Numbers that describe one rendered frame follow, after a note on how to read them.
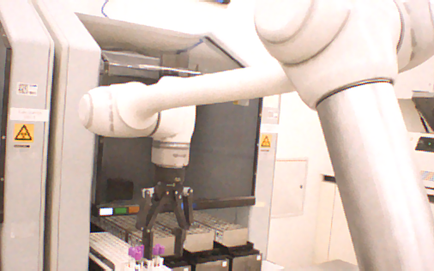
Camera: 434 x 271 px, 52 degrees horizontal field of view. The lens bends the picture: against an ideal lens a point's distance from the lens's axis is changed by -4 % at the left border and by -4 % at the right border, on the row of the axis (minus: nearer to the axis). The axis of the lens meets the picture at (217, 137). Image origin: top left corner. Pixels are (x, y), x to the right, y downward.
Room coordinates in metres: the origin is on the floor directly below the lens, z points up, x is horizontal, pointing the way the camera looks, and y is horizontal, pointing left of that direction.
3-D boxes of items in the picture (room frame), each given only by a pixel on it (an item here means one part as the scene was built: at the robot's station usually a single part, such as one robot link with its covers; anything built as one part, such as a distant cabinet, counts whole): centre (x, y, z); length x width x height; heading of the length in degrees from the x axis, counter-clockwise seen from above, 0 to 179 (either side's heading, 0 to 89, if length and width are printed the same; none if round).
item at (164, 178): (1.13, 0.11, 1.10); 0.08 x 0.07 x 0.09; 128
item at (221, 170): (1.66, 0.24, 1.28); 0.61 x 0.51 x 0.63; 128
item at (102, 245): (1.35, 0.28, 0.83); 0.30 x 0.10 x 0.06; 38
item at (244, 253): (1.80, 0.06, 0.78); 0.73 x 0.14 x 0.09; 38
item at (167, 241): (1.43, 0.16, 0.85); 0.12 x 0.02 x 0.06; 129
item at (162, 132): (1.12, 0.12, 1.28); 0.13 x 0.11 x 0.16; 133
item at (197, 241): (1.52, 0.04, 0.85); 0.12 x 0.02 x 0.06; 128
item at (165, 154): (1.13, 0.11, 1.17); 0.09 x 0.09 x 0.06
